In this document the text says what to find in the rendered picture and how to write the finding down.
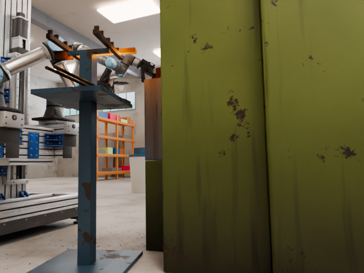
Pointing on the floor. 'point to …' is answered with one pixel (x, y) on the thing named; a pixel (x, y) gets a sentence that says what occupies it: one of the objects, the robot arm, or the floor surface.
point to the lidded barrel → (137, 173)
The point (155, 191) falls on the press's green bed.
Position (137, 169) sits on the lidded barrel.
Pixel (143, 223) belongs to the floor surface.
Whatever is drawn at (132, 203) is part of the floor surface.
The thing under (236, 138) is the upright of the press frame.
